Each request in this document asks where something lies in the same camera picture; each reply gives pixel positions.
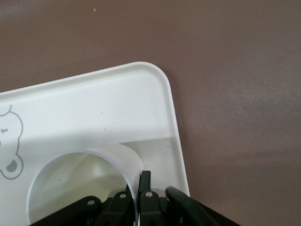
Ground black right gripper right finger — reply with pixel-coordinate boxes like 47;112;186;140
137;170;166;226

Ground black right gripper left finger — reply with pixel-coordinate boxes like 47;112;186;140
94;185;133;226

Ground white plastic cup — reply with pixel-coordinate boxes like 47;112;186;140
26;144;144;226

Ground cream bear print tray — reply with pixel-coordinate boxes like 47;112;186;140
0;61;191;226

